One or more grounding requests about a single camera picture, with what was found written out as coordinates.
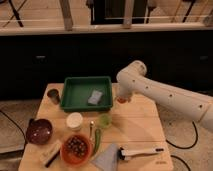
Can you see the grey sponge in tray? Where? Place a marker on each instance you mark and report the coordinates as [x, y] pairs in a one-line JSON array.
[[95, 97]]

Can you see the white paper cup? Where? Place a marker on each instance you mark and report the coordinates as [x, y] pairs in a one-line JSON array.
[[74, 121]]

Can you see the dark metal cup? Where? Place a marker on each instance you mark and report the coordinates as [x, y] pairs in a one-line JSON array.
[[53, 94]]

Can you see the small red apple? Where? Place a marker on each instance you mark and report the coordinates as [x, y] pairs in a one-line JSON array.
[[121, 100]]

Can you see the grey cloth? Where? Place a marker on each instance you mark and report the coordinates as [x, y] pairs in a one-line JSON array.
[[108, 159]]

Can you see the purple bowl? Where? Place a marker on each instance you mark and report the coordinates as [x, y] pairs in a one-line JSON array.
[[39, 131]]

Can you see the green plastic tray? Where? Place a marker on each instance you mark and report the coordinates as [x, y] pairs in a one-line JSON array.
[[77, 91]]

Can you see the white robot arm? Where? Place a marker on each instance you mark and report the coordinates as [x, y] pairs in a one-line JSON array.
[[132, 79]]

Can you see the metal spoon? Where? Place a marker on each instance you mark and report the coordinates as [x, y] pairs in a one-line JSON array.
[[91, 130]]

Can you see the green plastic cup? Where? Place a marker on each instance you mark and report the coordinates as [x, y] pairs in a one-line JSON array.
[[105, 121]]

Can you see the wooden block with black edge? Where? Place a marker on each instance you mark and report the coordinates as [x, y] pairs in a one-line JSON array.
[[50, 153]]

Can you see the white handled brush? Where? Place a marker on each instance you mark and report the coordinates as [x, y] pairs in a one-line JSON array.
[[128, 154]]

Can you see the green chili pepper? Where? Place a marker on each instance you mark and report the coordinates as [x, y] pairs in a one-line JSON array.
[[97, 140]]

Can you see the orange bowl with nuts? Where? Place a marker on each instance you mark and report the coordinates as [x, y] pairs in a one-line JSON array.
[[76, 150]]

